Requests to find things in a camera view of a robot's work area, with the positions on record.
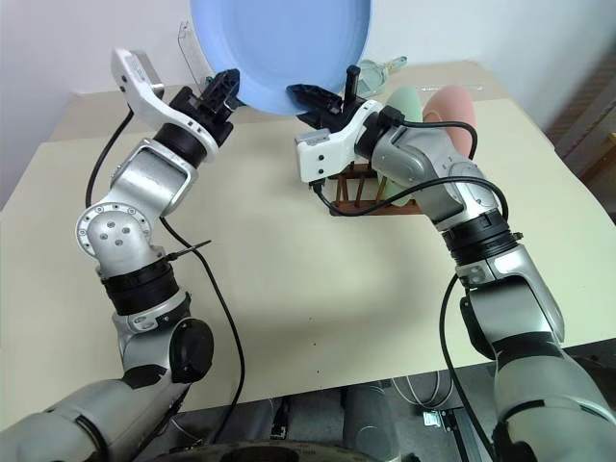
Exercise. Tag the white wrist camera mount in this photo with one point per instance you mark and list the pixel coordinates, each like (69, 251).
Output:
(139, 96)
(327, 154)

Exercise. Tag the blue plate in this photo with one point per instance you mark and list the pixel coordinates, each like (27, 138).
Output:
(279, 48)

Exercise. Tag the green plate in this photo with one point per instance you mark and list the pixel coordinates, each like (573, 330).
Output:
(406, 103)

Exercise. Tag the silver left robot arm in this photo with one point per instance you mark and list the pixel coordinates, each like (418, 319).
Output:
(144, 178)

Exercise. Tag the clear glass object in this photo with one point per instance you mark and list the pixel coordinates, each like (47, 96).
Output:
(373, 77)

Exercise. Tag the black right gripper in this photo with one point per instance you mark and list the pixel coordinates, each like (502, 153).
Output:
(346, 107)

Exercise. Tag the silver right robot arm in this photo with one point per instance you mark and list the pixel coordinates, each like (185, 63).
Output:
(418, 159)

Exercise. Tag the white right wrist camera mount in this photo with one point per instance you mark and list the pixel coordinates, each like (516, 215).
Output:
(327, 154)

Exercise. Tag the grey cylindrical post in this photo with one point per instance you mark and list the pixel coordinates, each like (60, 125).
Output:
(370, 414)

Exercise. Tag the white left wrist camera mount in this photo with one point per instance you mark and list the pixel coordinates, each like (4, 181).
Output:
(139, 96)

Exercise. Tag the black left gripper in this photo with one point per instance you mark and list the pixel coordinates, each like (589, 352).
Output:
(195, 108)

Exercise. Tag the red plate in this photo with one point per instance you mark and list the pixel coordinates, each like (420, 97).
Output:
(452, 110)

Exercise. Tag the wooden dish rack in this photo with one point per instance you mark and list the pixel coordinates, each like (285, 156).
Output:
(351, 207)

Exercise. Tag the black aluminium rail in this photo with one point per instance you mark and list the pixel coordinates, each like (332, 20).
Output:
(471, 433)

